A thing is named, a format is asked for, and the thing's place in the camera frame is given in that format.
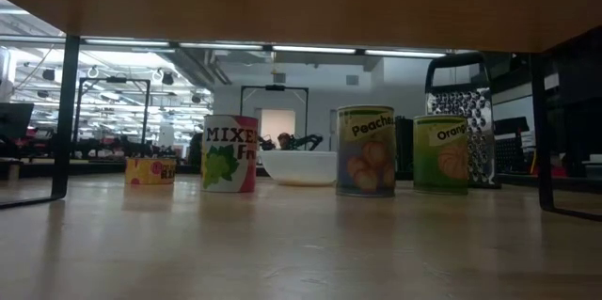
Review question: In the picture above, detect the peaches label tall can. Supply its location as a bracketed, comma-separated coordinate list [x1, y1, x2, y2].
[335, 104, 397, 198]

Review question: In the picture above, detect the translucent white plastic bowl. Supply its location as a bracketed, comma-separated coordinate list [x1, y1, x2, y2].
[258, 150, 339, 187]

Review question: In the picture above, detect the mixed fruit white red can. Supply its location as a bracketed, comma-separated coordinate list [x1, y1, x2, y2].
[201, 114, 260, 194]

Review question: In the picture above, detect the ceiling light strip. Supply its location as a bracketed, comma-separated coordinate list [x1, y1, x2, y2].
[178, 41, 264, 52]
[364, 48, 447, 58]
[84, 38, 170, 48]
[0, 34, 67, 43]
[271, 44, 357, 55]

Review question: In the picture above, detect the dark computer monitor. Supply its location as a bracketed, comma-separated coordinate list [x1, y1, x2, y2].
[0, 102, 35, 141]

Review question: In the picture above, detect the black mesh office chair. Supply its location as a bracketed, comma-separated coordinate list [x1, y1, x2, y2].
[493, 116, 531, 174]

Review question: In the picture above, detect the oranges green label can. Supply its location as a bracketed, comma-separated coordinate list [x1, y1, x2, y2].
[412, 114, 470, 196]

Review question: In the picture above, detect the metal box grater black handle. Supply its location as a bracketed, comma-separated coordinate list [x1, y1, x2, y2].
[424, 52, 502, 189]

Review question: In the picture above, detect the black background rig frame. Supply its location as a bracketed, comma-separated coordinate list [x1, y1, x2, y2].
[239, 84, 310, 150]
[74, 76, 151, 146]

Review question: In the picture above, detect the wooden shelf with black legs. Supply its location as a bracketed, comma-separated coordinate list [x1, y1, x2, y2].
[0, 0, 602, 222]

